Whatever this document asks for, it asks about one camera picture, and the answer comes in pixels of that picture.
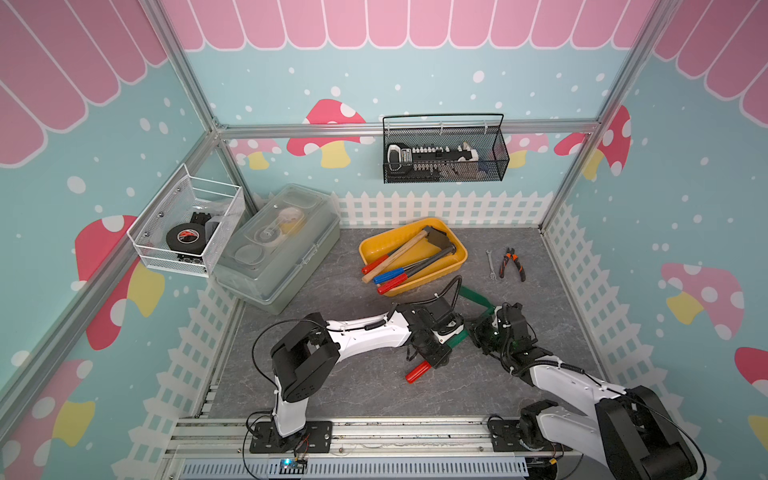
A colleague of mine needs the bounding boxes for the green handled small hoe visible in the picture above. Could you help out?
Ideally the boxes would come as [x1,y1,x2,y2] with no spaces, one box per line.
[405,286,495,384]

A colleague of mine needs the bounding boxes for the small steel wrench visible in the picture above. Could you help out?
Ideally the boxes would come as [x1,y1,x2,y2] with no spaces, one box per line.
[485,250,497,281]

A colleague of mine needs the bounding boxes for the clear acrylic wall bin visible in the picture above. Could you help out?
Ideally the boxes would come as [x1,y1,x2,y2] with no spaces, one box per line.
[127,165,245,278]

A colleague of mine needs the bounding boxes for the wooden handled small hoe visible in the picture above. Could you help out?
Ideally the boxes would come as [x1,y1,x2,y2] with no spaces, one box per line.
[362,226,444,283]

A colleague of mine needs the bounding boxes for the translucent green storage box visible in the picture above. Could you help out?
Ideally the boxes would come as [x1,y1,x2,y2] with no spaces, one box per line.
[213,184,340,315]

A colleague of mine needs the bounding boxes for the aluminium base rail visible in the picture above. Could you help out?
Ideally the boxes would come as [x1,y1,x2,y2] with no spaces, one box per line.
[155,416,582,479]

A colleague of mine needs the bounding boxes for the orange black pliers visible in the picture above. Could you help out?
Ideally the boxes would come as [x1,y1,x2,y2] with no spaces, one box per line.
[499,247,527,282]

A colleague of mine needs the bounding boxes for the black tape roll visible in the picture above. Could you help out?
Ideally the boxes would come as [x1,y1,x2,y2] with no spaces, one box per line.
[166,223,207,255]

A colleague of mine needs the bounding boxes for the yellow plastic tray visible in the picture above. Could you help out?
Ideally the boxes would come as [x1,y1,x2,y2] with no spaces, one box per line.
[358,217,468,297]

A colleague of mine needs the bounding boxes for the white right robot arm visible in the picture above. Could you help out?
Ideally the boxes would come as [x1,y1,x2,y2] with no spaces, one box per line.
[467,303,708,479]

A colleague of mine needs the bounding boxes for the white socket set holder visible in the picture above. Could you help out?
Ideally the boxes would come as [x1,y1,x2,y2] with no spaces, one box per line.
[385,142,479,176]

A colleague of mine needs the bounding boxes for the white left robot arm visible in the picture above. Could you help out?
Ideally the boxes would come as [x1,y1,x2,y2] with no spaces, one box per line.
[270,297,464,438]

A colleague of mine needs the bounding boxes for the black wire mesh basket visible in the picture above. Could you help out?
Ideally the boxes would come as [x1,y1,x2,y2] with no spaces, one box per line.
[381,113,510,183]

